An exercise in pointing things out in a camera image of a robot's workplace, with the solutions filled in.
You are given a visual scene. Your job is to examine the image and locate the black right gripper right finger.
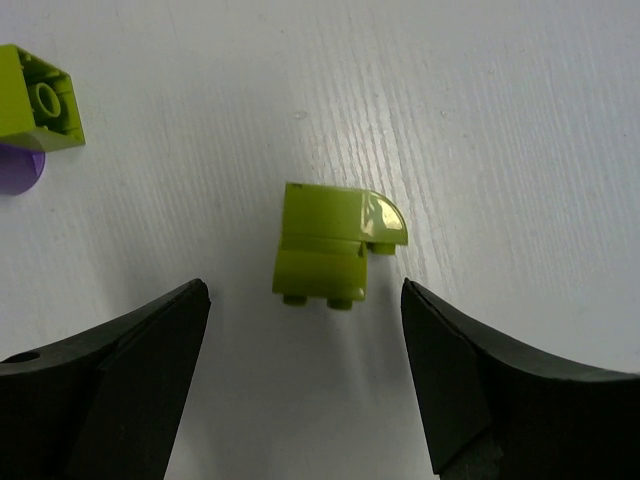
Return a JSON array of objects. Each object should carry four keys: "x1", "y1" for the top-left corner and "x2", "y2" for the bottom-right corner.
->
[{"x1": 401, "y1": 280, "x2": 639, "y2": 479}]

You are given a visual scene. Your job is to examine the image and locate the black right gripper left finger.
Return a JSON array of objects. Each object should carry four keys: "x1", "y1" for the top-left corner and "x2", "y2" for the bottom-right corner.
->
[{"x1": 1, "y1": 279, "x2": 210, "y2": 479}]

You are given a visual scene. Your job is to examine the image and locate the lime green lego brick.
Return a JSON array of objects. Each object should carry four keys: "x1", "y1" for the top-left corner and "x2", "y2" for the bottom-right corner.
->
[{"x1": 272, "y1": 182, "x2": 409, "y2": 310}]

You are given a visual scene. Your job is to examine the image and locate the purple lego with lime top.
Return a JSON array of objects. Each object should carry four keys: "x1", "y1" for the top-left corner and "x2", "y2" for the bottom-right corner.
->
[{"x1": 0, "y1": 145, "x2": 46, "y2": 196}]

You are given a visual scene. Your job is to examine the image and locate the lime square lego brick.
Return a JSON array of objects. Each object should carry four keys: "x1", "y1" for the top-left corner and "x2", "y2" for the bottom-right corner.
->
[{"x1": 0, "y1": 44, "x2": 85, "y2": 153}]

